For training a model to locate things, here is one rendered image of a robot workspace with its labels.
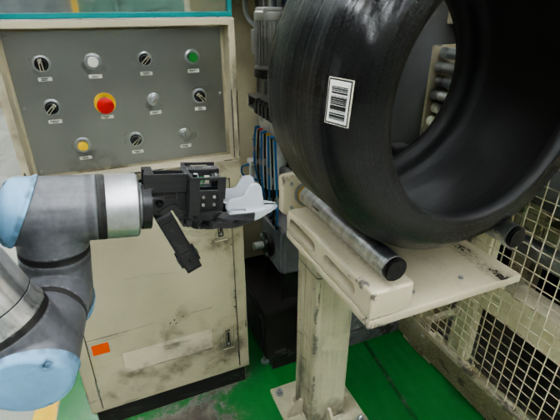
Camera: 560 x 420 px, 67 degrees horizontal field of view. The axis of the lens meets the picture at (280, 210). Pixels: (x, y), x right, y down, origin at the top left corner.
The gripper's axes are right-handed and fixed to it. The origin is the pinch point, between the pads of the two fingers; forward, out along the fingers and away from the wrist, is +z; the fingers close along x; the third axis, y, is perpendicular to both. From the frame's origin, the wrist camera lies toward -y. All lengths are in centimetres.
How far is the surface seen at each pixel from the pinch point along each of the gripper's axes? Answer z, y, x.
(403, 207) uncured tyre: 17.1, 4.6, -11.8
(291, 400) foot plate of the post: 35, -95, 38
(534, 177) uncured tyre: 45.0, 8.5, -11.7
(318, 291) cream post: 30, -39, 26
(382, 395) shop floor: 67, -92, 28
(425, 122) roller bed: 64, 7, 37
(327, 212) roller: 17.8, -6.2, 9.8
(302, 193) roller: 17.5, -6.6, 21.0
